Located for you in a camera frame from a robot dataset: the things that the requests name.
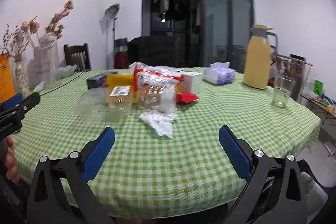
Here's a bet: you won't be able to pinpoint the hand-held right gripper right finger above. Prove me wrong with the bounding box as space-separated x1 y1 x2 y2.
218 125 309 224

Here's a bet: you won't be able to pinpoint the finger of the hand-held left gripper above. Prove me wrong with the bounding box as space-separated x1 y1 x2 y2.
0 93 24 110
0 92 41 121

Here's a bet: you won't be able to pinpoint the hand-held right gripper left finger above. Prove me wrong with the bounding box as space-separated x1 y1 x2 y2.
27 127 116 224

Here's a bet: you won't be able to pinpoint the clear plastic food container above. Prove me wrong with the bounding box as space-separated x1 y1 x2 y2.
76 85 133 122

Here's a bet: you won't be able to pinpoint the white tissue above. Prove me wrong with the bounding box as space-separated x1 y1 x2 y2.
139 110 178 139

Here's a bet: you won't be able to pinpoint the dark blue box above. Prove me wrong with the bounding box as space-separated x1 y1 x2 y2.
87 72 118 90

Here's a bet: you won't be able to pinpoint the red wrapper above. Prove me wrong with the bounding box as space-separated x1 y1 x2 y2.
175 92 199 104

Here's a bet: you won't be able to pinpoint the white carton box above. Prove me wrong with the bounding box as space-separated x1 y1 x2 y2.
142 65 203 95

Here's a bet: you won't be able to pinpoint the yellow printed packet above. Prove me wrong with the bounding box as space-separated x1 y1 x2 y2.
106 73 184 105

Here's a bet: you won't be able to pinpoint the clear snack bag red label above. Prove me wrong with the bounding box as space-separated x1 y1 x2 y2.
129 61 184 105

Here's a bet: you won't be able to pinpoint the person's left hand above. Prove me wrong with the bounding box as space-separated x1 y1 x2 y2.
5 136 21 184

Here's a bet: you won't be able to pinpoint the floral pattern vase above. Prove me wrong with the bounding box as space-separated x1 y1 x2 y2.
14 57 30 97

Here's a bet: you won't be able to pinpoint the orange printed box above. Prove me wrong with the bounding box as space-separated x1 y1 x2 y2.
0 53 16 103

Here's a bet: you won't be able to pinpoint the speckled pink vase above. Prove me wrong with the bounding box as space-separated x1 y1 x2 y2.
34 46 53 88

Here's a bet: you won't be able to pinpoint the white wavy bowl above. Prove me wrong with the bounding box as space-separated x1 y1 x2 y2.
59 64 78 79

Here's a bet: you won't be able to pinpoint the green checkered tablecloth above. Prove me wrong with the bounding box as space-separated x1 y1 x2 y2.
10 67 322 219

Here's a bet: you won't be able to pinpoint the dark wooden chair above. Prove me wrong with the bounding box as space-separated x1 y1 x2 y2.
64 43 92 72

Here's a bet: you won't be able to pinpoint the dried pink blossom twigs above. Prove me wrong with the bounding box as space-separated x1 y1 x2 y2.
1 15 40 62

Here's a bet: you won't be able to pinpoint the clear drinking glass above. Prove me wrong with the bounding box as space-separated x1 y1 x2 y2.
272 74 297 108

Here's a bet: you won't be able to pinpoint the purple white tissue pack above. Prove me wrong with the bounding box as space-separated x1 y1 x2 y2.
203 62 236 85

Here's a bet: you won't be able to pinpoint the yellow thermos jug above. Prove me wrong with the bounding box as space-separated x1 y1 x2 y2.
243 25 278 90

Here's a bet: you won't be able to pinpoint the folding camp table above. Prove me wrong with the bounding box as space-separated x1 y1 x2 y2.
299 93 336 125

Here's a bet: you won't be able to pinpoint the white bathroom scale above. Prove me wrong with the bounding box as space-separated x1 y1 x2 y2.
324 140 336 156

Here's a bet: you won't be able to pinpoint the red cylindrical stand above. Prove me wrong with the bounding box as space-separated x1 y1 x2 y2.
114 38 129 69

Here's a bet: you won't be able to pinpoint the black puffer jacket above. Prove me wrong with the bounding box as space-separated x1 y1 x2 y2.
128 35 181 68

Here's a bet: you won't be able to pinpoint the studio lamp on stand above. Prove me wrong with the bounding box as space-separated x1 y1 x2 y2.
100 3 121 69

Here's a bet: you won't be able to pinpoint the sliding glass door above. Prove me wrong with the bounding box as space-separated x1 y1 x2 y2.
142 0 255 73

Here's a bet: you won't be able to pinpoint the row of hanging clothes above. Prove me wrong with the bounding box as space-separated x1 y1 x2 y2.
151 0 202 28

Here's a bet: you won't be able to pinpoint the black cable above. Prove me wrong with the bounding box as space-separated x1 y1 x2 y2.
39 70 91 96

